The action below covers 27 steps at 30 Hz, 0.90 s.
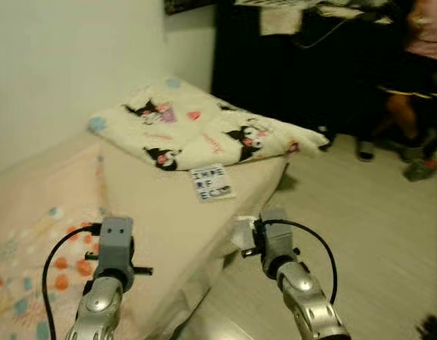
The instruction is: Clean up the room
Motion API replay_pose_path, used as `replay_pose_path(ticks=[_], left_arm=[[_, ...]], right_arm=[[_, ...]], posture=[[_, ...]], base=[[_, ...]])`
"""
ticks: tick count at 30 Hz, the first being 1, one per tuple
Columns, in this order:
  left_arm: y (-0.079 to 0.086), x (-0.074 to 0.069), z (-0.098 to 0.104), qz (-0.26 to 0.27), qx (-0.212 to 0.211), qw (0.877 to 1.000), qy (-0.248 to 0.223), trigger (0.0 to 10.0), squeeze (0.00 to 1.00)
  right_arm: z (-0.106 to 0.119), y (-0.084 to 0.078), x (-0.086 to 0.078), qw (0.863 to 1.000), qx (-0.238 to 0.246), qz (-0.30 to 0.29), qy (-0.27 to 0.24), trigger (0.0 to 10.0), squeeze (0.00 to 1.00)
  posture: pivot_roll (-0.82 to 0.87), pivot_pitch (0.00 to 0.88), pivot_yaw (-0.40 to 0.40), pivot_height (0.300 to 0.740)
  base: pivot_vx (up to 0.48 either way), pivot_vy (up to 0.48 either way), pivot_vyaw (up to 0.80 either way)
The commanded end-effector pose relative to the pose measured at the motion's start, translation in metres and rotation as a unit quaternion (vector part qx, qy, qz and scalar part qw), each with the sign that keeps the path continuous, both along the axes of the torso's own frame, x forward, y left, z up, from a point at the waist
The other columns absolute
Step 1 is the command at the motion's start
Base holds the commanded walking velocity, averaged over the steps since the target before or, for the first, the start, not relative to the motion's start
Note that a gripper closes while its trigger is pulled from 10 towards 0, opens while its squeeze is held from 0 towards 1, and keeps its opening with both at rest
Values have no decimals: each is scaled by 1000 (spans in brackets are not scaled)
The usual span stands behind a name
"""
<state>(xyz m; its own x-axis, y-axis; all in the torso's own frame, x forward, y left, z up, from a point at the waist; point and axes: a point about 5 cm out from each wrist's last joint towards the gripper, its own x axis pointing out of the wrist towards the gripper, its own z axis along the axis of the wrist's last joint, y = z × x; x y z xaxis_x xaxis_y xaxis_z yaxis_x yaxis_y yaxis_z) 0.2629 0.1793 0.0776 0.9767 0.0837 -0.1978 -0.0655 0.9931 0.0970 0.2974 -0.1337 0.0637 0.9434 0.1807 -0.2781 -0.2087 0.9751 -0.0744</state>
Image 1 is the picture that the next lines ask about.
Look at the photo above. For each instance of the black fuzzy object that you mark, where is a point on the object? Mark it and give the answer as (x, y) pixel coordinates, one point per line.
(434, 329)

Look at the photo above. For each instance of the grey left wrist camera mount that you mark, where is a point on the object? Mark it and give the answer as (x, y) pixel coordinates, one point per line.
(115, 241)

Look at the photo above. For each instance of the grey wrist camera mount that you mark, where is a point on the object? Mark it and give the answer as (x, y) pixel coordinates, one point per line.
(115, 241)
(276, 237)

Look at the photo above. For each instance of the person in pink shirt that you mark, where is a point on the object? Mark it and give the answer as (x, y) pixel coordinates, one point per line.
(416, 71)

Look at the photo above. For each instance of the white hanging cloth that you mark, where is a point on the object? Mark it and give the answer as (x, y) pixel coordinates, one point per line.
(280, 21)

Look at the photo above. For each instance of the mattress with beige sheet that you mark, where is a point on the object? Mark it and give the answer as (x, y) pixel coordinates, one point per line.
(168, 212)

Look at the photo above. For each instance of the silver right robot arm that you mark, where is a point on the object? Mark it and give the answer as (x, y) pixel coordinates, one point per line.
(303, 294)

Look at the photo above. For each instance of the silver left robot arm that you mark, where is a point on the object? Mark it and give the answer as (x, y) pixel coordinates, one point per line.
(98, 308)

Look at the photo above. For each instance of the cream cartoon print blanket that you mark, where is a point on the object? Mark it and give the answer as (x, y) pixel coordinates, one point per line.
(204, 127)

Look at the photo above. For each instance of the small green red object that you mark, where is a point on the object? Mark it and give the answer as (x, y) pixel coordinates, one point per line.
(423, 170)

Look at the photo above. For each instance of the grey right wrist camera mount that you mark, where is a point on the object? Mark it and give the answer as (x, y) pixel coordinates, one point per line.
(276, 237)

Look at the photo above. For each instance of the dark wall shelf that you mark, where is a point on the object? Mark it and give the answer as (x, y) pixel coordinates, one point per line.
(190, 6)

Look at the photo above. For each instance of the white book with blue letters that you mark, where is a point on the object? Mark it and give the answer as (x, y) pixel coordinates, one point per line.
(211, 184)

